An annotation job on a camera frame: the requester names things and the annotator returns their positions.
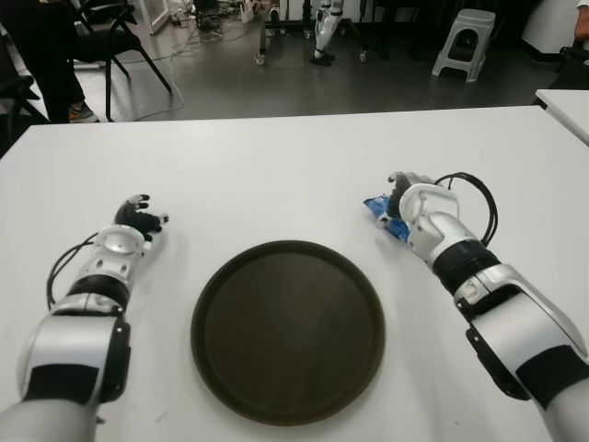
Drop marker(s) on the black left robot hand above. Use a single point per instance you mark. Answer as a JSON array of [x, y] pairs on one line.
[[136, 221]]

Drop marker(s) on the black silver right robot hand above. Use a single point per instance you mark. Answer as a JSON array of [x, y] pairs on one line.
[[399, 191]]

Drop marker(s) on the blue Oreo packet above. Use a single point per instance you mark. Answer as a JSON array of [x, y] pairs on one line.
[[375, 207]]

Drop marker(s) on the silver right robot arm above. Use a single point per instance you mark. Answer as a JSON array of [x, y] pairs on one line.
[[506, 331]]

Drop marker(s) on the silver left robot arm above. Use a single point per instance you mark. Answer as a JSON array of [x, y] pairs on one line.
[[69, 350]]

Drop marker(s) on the black folding chair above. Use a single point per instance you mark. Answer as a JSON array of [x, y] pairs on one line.
[[115, 43], [18, 89]]

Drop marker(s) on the round dark brown tray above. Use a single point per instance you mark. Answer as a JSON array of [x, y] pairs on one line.
[[287, 331]]

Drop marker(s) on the white humanoid robot leg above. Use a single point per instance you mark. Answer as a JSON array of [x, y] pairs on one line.
[[323, 27]]

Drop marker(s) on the grey plastic stool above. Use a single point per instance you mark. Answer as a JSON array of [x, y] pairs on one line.
[[474, 20]]

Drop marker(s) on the white side table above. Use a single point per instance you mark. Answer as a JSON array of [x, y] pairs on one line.
[[570, 110]]

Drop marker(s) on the standing person in black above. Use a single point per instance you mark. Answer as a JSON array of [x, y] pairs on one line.
[[46, 46]]

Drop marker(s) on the white framed panel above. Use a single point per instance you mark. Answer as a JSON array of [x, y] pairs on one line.
[[158, 18]]

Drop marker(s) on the black office chair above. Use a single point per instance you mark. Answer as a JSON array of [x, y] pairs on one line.
[[573, 69]]

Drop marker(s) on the seated person in white shirt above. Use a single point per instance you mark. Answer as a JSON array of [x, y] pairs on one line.
[[582, 23]]

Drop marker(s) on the black wheeled metal frame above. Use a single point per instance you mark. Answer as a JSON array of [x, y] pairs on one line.
[[262, 37]]

